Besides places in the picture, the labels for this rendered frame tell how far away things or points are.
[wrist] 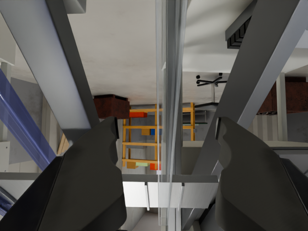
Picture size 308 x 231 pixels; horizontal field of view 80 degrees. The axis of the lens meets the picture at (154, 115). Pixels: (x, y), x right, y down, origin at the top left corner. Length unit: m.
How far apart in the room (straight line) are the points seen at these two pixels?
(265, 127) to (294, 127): 1.68
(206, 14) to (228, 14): 0.06
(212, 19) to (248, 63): 0.39
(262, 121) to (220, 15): 9.51
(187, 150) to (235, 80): 0.46
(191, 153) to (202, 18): 0.44
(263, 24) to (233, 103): 0.10
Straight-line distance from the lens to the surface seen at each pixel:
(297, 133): 11.31
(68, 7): 0.22
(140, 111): 7.16
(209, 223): 0.51
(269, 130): 10.10
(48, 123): 4.59
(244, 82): 0.25
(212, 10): 0.59
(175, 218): 0.61
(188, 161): 0.70
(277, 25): 0.22
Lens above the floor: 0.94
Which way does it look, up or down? 4 degrees down
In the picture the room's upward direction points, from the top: 180 degrees counter-clockwise
